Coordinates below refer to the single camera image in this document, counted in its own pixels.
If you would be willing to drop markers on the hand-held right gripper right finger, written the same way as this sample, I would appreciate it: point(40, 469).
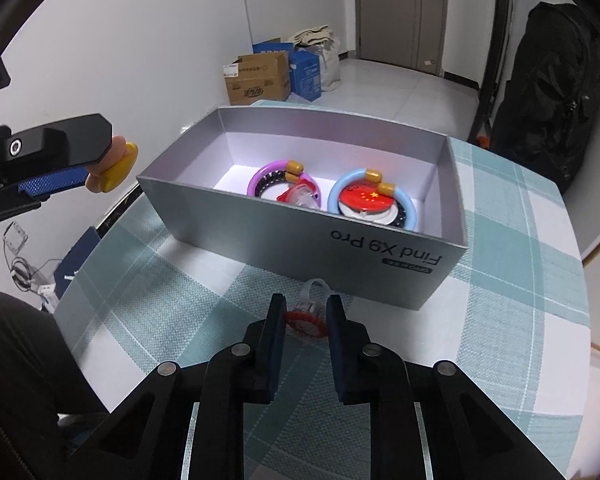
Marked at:
point(336, 345)

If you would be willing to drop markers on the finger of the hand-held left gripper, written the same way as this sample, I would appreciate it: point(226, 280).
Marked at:
point(55, 140)
point(55, 182)

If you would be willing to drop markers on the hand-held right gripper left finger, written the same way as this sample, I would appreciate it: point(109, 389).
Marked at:
point(279, 340)

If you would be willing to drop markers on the yellow and peach toy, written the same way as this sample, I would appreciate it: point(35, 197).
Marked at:
point(115, 172)

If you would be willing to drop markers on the grey cardboard box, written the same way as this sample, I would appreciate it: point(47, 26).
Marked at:
point(290, 240)

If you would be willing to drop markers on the round red pin badge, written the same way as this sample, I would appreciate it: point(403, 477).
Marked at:
point(367, 200)

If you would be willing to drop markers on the blue bangle with gold beads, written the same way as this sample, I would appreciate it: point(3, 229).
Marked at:
point(336, 190)

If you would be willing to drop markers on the purple bangle with gold beads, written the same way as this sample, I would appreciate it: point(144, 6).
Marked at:
point(257, 177)

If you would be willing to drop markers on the navy blue flat box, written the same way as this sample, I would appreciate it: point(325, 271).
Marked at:
point(77, 265)

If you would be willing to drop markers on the white power strip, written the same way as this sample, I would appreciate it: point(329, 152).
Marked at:
point(47, 294)

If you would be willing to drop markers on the person's trousered leg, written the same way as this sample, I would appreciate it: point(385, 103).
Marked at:
point(25, 360)

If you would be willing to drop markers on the checked teal tablecloth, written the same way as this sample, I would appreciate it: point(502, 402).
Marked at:
point(505, 260)

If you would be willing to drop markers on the brown cardboard carton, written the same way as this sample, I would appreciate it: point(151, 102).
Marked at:
point(255, 80)

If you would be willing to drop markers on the blue carton with open flap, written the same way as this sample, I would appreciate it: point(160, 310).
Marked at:
point(272, 46)

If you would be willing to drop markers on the small orange object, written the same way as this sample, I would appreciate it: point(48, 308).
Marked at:
point(483, 141)

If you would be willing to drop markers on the blue printed carton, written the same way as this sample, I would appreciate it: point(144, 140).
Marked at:
point(307, 75)

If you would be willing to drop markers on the white tote bag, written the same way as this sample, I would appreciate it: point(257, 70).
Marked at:
point(325, 55)

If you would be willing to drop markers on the large black bag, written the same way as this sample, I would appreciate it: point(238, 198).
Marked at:
point(550, 90)

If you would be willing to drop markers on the brown door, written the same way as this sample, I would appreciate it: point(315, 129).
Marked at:
point(400, 10)

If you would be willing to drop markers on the clear plastic bracket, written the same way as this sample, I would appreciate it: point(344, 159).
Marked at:
point(15, 237)

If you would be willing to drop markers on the black door frame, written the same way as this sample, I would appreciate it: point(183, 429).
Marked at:
point(495, 35)

